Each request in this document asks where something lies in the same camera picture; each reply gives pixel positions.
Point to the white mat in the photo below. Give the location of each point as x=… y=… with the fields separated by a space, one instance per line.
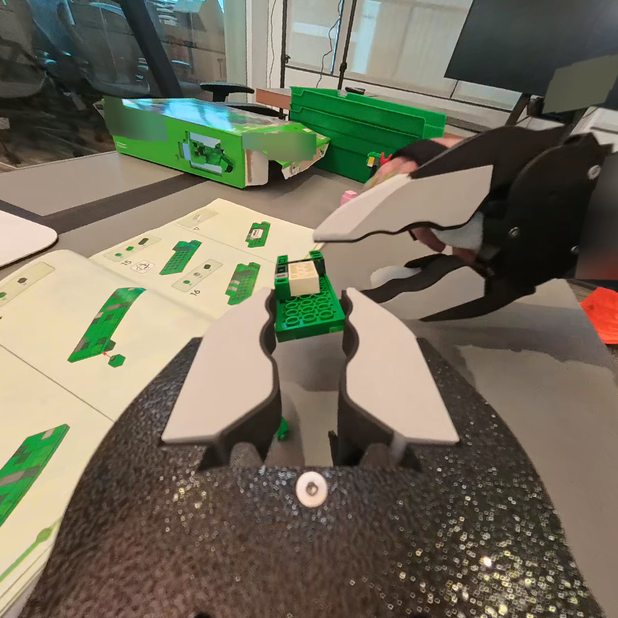
x=24 y=236

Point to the green cardboard box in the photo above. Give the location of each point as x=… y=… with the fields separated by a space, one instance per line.
x=145 y=157

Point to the green plastic bin stack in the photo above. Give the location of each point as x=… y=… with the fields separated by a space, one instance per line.
x=338 y=120

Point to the black tripod stand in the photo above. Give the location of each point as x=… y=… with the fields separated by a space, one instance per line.
x=284 y=58
x=346 y=48

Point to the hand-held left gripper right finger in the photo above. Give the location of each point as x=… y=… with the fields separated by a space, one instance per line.
x=393 y=386

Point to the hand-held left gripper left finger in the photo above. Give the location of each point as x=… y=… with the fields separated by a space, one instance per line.
x=222 y=381

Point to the person's right hand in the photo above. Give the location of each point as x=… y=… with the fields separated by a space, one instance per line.
x=398 y=166

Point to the tiny green brick piece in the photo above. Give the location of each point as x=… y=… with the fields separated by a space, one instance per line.
x=283 y=429

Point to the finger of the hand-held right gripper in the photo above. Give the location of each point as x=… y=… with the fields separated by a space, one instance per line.
x=410 y=203
x=444 y=280

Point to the grey desk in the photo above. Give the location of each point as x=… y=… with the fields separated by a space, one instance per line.
x=507 y=371

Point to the small yellow red brick figure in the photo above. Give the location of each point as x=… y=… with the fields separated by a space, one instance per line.
x=376 y=159

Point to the small pink brick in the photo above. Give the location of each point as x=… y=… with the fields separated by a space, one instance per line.
x=349 y=198

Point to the black office chair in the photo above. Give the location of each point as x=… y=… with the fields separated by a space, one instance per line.
x=227 y=88

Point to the green and white brick assembly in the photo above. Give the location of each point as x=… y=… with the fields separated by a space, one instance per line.
x=309 y=314

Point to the open instruction booklet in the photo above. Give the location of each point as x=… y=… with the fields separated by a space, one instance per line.
x=58 y=309

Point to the black monitor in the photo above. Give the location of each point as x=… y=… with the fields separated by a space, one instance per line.
x=507 y=38

